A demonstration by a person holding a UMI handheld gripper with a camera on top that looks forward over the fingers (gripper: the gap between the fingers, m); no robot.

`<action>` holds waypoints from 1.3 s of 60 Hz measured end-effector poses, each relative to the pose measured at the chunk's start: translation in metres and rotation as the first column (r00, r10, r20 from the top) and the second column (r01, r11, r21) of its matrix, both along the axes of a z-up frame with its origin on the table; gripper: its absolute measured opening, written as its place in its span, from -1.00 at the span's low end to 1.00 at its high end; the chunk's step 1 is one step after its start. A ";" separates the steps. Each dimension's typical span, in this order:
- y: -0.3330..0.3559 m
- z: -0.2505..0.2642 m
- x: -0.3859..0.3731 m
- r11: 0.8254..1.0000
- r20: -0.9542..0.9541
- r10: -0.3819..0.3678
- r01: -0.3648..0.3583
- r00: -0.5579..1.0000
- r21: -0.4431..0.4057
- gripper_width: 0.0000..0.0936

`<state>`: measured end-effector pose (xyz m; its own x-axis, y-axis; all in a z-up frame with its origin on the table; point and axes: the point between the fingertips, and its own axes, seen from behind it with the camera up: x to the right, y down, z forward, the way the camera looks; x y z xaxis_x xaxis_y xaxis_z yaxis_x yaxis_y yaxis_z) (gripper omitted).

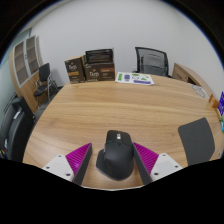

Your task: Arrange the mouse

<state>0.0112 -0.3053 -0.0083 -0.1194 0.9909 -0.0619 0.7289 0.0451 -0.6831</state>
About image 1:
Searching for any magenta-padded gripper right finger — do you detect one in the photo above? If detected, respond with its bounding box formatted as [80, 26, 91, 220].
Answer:
[132, 142, 184, 185]

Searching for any dark grey computer mouse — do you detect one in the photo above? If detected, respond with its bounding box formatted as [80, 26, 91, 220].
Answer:
[95, 129, 135, 181]

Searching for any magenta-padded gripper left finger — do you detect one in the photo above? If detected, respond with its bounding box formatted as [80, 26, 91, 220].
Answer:
[42, 142, 93, 186]

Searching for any wooden side desk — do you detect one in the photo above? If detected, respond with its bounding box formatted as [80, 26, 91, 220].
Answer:
[171, 62, 218, 99]

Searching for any open black box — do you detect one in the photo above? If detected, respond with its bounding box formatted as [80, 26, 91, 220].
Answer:
[84, 48, 115, 65]

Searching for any wooden shelf cabinet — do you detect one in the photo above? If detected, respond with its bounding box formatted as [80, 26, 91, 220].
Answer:
[8, 34, 48, 113]

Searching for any tall brown cardboard box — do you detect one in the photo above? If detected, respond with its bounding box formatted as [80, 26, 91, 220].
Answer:
[64, 55, 87, 85]

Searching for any dark grey mouse pad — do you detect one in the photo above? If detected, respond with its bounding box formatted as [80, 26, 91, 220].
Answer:
[177, 117, 216, 167]

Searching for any white sheet with round print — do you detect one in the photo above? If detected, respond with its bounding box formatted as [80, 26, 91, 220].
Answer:
[190, 83, 207, 99]

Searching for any black mesh office chair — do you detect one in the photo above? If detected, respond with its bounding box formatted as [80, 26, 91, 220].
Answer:
[134, 46, 173, 78]

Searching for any green and purple printed sheet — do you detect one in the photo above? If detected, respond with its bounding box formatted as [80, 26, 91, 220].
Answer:
[115, 71, 155, 86]

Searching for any large black armchair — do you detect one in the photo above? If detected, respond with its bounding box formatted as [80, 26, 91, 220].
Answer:
[0, 95, 36, 163]

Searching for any black metal-legged visitor chair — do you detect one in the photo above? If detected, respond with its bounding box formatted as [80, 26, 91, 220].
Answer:
[33, 62, 59, 101]

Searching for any small plain brown box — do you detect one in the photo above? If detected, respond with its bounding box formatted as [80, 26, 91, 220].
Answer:
[208, 94, 220, 109]

